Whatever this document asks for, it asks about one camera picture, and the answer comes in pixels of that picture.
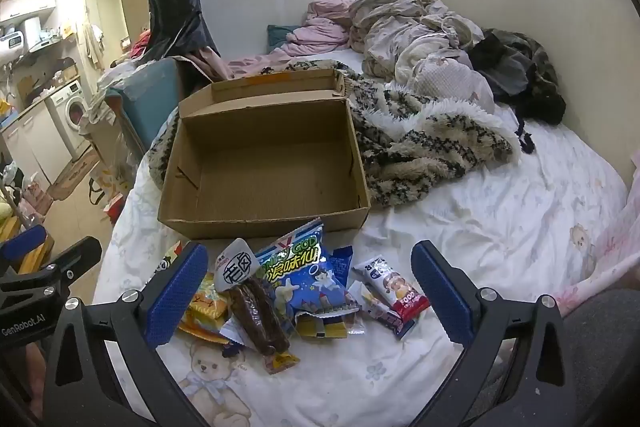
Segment brown cardboard box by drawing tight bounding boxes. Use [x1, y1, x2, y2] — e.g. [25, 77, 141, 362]
[157, 68, 372, 240]

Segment yellow wooden chair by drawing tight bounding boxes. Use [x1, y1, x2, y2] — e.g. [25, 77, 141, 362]
[0, 202, 56, 276]

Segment clear yellow snack packet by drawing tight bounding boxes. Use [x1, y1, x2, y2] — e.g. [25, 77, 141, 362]
[295, 311, 366, 341]

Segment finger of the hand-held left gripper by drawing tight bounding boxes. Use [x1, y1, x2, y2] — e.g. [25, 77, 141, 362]
[27, 235, 103, 299]
[0, 224, 48, 279]

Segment pile of laundry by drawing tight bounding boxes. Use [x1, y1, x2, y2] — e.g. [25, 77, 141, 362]
[96, 31, 152, 88]

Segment dark blue snack packet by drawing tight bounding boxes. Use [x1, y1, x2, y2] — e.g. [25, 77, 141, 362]
[330, 246, 355, 288]

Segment white floor cabinet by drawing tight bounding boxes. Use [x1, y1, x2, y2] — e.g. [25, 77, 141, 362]
[0, 104, 67, 188]

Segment teal pillow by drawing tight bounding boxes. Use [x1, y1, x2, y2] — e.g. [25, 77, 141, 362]
[267, 25, 302, 48]

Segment pink quilt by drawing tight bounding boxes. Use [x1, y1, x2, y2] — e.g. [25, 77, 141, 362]
[225, 0, 361, 80]

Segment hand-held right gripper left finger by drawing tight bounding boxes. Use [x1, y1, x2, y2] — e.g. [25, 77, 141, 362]
[42, 242, 213, 427]

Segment dark camouflage jacket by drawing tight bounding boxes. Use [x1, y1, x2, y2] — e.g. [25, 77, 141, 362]
[465, 28, 568, 152]

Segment blue cartoon snack bag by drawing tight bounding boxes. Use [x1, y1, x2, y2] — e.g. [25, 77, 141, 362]
[252, 217, 363, 325]

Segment white tote bag black handles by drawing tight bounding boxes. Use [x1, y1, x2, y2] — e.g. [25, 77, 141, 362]
[89, 166, 127, 208]

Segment teal blue chair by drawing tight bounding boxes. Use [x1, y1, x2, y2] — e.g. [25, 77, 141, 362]
[105, 58, 183, 152]

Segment pink printed blanket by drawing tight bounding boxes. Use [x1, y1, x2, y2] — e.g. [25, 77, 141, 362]
[552, 196, 640, 309]

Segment white washing machine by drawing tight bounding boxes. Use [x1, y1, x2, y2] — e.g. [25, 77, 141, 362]
[47, 79, 92, 158]

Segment beige floral duvet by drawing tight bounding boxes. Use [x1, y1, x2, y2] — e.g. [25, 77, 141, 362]
[347, 0, 497, 115]

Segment white red snack bar packet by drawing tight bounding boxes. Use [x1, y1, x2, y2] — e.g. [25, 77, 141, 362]
[351, 255, 432, 323]

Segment hanging beige towel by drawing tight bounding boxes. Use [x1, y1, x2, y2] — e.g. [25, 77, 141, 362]
[82, 23, 107, 68]

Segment white purple snack packet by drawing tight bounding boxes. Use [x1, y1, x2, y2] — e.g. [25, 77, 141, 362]
[347, 282, 418, 340]

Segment brown door mat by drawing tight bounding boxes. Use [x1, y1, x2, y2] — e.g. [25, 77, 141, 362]
[46, 147, 102, 202]

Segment white red yellow snack packet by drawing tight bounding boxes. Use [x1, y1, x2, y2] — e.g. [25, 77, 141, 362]
[157, 241, 188, 275]

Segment white wall cabinet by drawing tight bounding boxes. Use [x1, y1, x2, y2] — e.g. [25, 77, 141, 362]
[0, 0, 57, 24]

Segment orange yellow snack packet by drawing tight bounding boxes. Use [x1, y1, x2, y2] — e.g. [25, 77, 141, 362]
[175, 272, 238, 345]

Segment brown sausage snack packet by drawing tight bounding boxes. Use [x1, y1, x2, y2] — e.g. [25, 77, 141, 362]
[214, 237, 302, 376]

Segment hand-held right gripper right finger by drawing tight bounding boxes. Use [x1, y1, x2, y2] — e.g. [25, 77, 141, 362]
[410, 240, 601, 427]

